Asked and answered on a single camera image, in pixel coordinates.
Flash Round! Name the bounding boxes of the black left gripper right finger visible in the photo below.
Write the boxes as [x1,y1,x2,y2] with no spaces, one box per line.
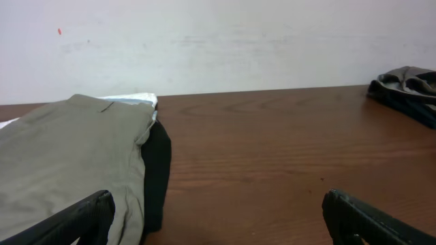
[322,189,435,245]

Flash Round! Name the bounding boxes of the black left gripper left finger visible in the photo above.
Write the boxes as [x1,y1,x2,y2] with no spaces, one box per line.
[1,190,115,245]

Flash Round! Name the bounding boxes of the olive green shorts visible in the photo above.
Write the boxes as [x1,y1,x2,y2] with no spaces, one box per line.
[1,95,155,244]

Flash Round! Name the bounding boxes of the black garment under t-shirt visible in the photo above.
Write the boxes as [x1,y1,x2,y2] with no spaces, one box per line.
[141,120,172,234]

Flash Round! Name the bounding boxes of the navy blue garment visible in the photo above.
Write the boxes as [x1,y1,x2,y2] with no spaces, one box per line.
[367,80,435,129]

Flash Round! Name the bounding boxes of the white graphic t-shirt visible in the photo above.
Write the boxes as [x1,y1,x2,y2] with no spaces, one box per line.
[1,93,158,133]

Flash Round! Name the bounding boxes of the grey shorts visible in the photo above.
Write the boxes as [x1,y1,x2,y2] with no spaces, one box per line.
[368,66,435,112]

